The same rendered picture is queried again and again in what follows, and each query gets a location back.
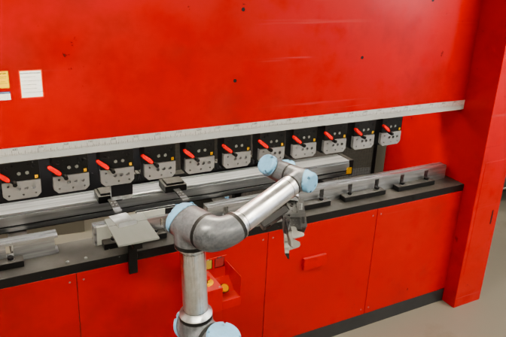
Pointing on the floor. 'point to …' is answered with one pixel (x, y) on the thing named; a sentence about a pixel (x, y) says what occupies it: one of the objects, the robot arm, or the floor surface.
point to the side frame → (469, 145)
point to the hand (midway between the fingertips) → (288, 253)
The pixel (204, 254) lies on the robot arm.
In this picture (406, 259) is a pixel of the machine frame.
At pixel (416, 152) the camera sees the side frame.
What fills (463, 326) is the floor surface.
